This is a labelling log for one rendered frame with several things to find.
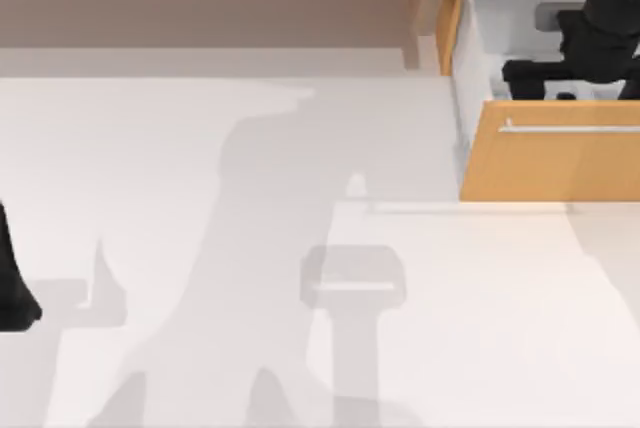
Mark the pale wooden drawer front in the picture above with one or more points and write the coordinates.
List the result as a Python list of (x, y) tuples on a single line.
[(550, 168)]

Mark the pale grey rounded box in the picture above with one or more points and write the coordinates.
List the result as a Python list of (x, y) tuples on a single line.
[(547, 18)]

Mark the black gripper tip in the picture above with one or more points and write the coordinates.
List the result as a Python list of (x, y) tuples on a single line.
[(12, 293)]

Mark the grey pierced drawer inside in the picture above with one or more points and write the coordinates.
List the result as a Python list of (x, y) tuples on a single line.
[(505, 23)]

